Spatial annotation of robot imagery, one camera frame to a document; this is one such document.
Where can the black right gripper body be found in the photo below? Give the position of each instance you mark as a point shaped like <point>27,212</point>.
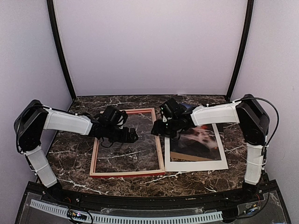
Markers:
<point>170,129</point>

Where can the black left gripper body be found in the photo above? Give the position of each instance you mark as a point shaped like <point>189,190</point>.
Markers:
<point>114,136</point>

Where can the clear acrylic sheet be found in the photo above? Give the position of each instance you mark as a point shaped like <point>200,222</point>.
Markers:
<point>128,154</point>

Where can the brown cardboard backing board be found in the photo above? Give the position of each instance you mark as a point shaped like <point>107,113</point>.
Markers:
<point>188,157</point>

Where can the landscape sunset photo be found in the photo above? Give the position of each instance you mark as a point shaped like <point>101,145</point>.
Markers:
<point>198,141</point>

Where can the wooden picture frame red edge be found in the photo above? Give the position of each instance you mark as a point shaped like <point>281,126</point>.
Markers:
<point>127,173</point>

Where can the white mat board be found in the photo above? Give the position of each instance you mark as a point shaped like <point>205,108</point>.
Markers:
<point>179,166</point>

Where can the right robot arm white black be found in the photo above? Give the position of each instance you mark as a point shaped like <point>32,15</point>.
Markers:
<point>246,111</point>

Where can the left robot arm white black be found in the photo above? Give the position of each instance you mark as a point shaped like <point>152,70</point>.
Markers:
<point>37,117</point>

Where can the small green circuit board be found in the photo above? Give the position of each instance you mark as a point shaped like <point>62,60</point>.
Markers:
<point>75,215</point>

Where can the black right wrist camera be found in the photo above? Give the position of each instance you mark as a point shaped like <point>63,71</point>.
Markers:
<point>171,109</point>

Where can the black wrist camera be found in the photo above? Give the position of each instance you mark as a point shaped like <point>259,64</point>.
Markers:
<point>171,109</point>
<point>113,117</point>

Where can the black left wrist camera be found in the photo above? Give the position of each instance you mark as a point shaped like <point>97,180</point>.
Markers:
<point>113,117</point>

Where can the grey slotted cable duct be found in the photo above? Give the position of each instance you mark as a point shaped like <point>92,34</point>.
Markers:
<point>128,216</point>

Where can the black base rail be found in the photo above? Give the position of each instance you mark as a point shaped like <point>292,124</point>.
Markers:
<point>98,202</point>

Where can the left black enclosure post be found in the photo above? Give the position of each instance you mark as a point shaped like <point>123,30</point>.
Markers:
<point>59,48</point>

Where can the black enclosure post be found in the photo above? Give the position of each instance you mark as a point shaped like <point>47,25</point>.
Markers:
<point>59,48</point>
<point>241,50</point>

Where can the right black enclosure post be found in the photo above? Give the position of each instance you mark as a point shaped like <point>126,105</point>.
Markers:
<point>241,50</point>

